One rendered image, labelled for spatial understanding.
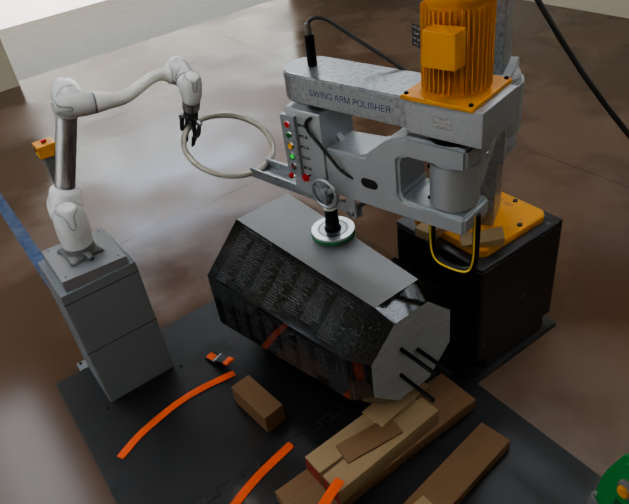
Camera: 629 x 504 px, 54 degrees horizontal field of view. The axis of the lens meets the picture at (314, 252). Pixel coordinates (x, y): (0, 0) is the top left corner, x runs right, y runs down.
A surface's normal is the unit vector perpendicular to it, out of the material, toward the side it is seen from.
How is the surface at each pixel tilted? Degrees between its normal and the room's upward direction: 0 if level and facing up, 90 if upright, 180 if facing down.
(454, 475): 0
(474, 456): 0
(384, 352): 90
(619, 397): 0
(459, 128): 90
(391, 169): 90
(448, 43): 90
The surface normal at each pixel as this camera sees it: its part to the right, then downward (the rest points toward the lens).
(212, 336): -0.12, -0.80
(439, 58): -0.64, 0.52
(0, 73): 0.59, 0.42
